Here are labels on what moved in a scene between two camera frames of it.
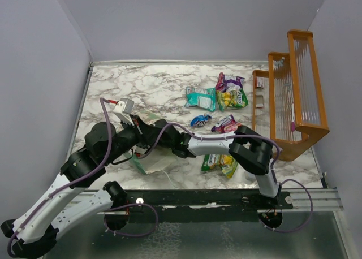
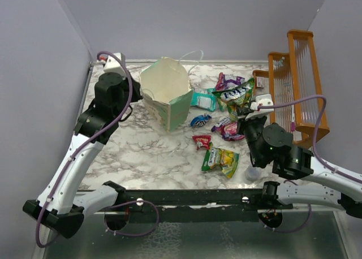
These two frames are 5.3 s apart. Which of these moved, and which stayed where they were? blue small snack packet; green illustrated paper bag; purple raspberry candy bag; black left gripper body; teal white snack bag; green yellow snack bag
Moved: green illustrated paper bag; black left gripper body
Stayed: teal white snack bag; purple raspberry candy bag; green yellow snack bag; blue small snack packet
